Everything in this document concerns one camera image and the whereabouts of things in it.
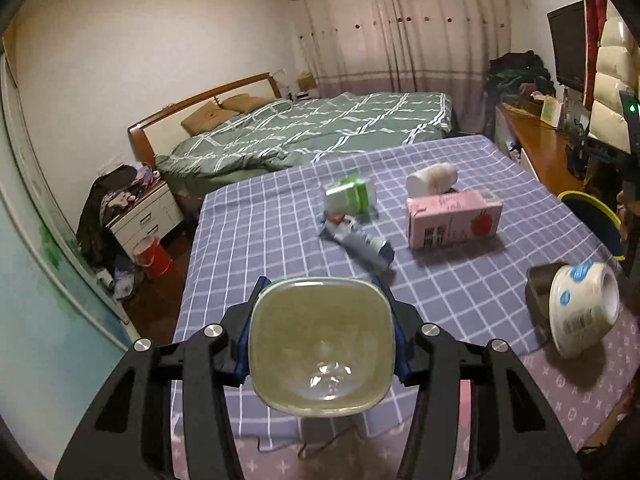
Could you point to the pile of dark clothes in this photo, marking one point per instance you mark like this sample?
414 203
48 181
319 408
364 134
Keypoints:
520 75

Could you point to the brown pillow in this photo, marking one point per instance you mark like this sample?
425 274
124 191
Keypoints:
207 119
245 104

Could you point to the green and white box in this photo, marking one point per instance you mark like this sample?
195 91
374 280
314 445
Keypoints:
551 110

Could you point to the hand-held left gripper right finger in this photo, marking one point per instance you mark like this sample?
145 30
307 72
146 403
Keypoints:
400 355

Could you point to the plastic bags on floor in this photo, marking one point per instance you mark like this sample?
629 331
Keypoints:
117 280

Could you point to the black television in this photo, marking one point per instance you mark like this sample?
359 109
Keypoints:
567 45

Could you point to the red coat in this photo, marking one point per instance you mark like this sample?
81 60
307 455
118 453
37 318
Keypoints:
592 0

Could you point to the wooden desk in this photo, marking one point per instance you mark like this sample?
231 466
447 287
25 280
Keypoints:
540 145

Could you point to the cream puffer jacket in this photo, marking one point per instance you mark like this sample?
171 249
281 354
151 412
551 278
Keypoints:
612 85

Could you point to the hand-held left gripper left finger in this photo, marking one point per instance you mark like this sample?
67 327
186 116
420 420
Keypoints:
245 345

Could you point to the pink drink carton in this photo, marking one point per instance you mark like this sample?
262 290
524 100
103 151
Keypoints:
452 220

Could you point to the pink striped curtain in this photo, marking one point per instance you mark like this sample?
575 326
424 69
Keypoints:
395 35

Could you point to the small white bottle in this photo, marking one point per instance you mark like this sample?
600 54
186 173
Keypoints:
432 178

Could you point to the crushed plastic water bottle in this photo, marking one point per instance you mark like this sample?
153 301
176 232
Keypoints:
357 242

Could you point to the black bag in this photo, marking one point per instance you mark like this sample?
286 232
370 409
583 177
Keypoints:
577 152

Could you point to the green checked duvet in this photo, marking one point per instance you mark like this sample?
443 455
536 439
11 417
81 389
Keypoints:
310 130

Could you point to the red bucket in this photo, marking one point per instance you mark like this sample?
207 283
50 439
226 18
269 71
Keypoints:
152 255

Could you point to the green packet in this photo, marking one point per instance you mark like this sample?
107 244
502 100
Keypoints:
347 195

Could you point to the white nightstand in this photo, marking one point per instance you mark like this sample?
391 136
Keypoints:
145 215

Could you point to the purple patterned cloth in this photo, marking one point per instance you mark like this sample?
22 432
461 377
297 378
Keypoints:
575 400

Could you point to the white paper bowl blue print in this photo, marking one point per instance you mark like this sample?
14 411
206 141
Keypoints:
580 305

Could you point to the dark jacket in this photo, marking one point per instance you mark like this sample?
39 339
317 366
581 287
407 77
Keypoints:
102 200

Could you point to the yellow rimmed waste bin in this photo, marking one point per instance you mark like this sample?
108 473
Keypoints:
595 215

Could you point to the wooden bed headboard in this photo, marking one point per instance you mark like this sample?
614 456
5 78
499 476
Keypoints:
165 120

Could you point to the sliding wardrobe door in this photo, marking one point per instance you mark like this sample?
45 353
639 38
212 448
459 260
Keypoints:
40 260

